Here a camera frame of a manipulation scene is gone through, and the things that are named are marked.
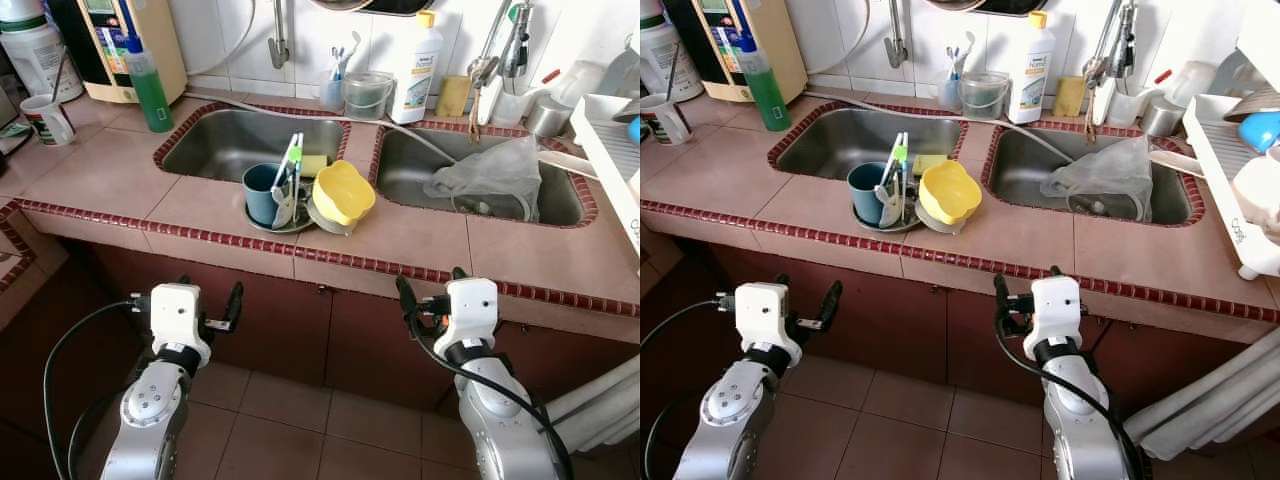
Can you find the shallow steel bowl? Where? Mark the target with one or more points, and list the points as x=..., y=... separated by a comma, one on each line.
x=300, y=226
x=905, y=226

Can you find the blue mug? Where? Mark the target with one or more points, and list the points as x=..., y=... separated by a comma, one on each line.
x=863, y=195
x=258, y=195

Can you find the yellow plastic bowl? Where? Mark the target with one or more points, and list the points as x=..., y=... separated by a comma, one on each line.
x=950, y=192
x=345, y=195

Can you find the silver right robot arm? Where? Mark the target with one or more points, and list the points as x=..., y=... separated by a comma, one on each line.
x=495, y=420
x=1085, y=420

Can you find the brown base cabinet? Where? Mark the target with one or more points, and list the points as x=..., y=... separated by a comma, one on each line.
x=280, y=320
x=900, y=330

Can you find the white rimmed steel bowl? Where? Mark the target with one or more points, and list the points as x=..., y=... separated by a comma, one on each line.
x=1095, y=207
x=478, y=208

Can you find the steel sink basin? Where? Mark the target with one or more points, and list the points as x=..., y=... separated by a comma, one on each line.
x=220, y=140
x=1020, y=180
x=830, y=140
x=410, y=180

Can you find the cream bowl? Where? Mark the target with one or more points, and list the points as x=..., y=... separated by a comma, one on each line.
x=935, y=226
x=325, y=222

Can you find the clear plastic bag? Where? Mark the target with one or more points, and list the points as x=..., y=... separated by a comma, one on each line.
x=1105, y=175
x=490, y=175

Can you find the cream plastic ladle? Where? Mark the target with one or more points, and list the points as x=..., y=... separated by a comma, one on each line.
x=1178, y=163
x=565, y=164

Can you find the yellow green sponge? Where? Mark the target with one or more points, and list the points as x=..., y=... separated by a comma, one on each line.
x=930, y=165
x=314, y=167

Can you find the white plastic container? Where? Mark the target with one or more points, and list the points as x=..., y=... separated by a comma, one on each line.
x=1122, y=108
x=510, y=108

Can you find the mustard yellow sponge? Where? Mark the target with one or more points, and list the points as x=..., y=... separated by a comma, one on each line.
x=453, y=97
x=1070, y=97

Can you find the steel cup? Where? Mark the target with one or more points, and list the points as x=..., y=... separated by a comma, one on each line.
x=1162, y=118
x=548, y=118

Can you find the green dish soap bottle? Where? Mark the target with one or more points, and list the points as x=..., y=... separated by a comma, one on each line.
x=150, y=95
x=765, y=95

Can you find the clear plastic bucket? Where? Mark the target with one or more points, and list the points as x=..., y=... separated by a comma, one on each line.
x=985, y=98
x=368, y=98

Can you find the white dish rack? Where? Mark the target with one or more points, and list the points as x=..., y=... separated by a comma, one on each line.
x=1220, y=170
x=610, y=160

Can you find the white tubular rack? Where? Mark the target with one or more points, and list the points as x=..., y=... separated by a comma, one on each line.
x=1210, y=395
x=600, y=405

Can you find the white printed mug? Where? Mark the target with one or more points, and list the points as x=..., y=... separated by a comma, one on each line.
x=45, y=120
x=665, y=120

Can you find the white detergent bottle yellow cap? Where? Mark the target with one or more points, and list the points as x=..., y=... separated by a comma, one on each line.
x=1032, y=75
x=415, y=75

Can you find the clear toothbrush cup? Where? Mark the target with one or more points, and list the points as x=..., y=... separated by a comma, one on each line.
x=332, y=95
x=950, y=95

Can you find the blue bowl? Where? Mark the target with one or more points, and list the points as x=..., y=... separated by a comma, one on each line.
x=635, y=130
x=1262, y=132

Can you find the red tipped utensil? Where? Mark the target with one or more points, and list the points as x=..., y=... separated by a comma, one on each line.
x=1163, y=75
x=550, y=77

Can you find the white cup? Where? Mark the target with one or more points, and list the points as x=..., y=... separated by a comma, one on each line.
x=1258, y=195

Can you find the chrome lever faucet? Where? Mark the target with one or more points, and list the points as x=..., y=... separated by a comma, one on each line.
x=487, y=55
x=1100, y=55

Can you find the translucent plastic jug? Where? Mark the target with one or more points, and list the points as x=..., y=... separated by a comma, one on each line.
x=580, y=82
x=1192, y=82

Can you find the beige water filter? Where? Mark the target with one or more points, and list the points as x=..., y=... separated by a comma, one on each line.
x=780, y=50
x=150, y=50

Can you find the thin metal stirrer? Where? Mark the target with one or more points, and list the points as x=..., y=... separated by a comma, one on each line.
x=672, y=75
x=60, y=75

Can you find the blue white toothbrush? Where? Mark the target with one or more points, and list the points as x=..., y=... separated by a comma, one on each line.
x=337, y=62
x=955, y=62

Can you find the chrome conical spout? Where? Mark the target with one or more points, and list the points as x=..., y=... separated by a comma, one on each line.
x=517, y=45
x=1128, y=45

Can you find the large white jar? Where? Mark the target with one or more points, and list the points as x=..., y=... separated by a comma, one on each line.
x=660, y=55
x=35, y=55

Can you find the steel mixing bowl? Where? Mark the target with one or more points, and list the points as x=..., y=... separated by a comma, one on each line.
x=1258, y=103

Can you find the dark hanging tray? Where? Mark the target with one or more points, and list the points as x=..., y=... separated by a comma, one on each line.
x=400, y=6

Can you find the hanging steel pan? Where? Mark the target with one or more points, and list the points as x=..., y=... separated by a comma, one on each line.
x=340, y=4
x=955, y=4

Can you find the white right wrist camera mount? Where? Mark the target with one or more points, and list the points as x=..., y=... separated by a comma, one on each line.
x=468, y=310
x=1057, y=310

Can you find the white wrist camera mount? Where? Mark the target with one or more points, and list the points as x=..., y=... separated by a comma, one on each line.
x=765, y=315
x=468, y=310
x=178, y=315
x=1057, y=310

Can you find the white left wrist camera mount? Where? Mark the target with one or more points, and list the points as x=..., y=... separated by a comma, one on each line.
x=765, y=315
x=178, y=315

